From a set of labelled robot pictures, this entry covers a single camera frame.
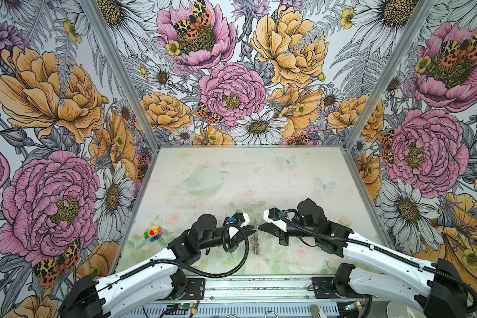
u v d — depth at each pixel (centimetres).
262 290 76
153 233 87
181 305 71
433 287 41
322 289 73
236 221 60
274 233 66
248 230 72
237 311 70
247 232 71
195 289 73
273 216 60
